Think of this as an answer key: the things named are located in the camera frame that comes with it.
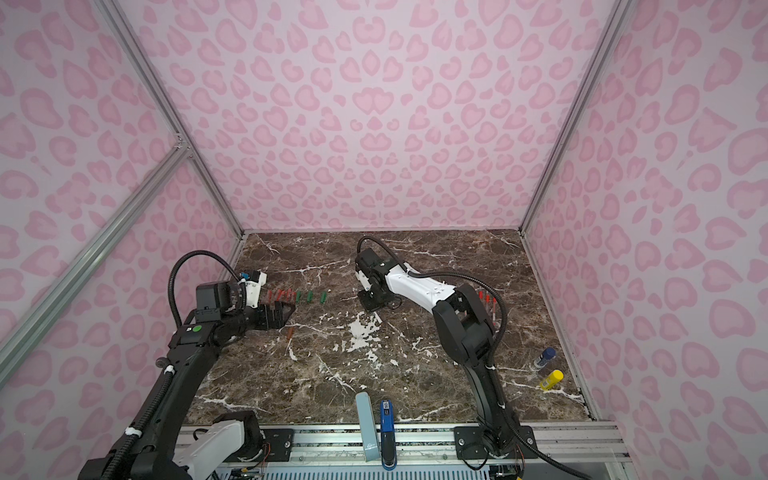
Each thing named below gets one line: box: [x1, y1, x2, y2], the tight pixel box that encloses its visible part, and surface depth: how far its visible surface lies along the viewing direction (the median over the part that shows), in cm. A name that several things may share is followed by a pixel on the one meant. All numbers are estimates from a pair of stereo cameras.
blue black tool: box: [380, 400, 397, 471], surface depth 73 cm
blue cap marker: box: [533, 347, 557, 368], surface depth 83 cm
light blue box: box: [355, 391, 380, 462], surface depth 75 cm
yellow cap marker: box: [540, 369, 564, 391], surface depth 77 cm
